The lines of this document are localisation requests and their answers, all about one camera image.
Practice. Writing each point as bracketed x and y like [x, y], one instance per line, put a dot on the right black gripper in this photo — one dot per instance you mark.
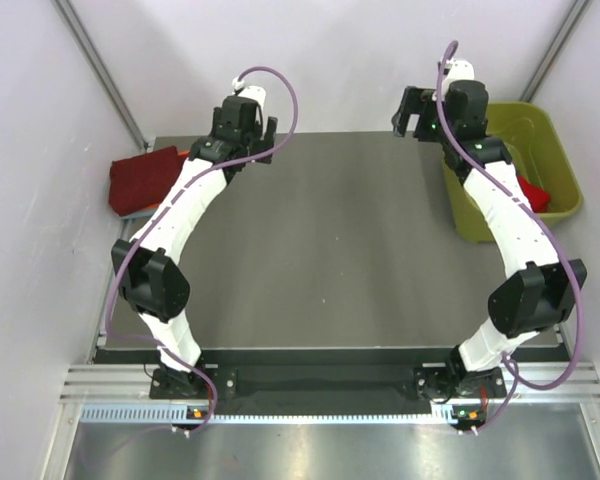
[417, 102]

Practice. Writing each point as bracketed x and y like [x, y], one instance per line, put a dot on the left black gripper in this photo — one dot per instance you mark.
[266, 138]

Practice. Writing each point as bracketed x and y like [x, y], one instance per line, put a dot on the dark red t-shirt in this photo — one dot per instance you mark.
[143, 181]

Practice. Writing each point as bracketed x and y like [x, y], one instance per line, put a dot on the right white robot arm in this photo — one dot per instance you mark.
[542, 286]

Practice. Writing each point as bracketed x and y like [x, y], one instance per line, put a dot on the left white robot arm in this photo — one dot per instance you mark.
[152, 282]

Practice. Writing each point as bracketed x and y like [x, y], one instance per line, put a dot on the olive green plastic basket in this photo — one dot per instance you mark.
[538, 156]

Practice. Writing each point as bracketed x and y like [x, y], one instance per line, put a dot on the bright red t-shirt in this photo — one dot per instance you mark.
[539, 199]

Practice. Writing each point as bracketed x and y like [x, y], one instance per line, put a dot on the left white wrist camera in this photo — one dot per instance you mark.
[254, 92]

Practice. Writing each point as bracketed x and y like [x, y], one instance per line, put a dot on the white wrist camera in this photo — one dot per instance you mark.
[455, 70]
[254, 92]

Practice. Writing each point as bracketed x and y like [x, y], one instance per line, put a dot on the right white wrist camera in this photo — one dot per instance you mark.
[455, 70]

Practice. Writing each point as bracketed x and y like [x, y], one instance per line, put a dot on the aluminium frame rail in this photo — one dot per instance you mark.
[127, 383]

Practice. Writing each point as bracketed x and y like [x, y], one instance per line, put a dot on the slotted grey cable duct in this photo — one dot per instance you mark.
[182, 414]

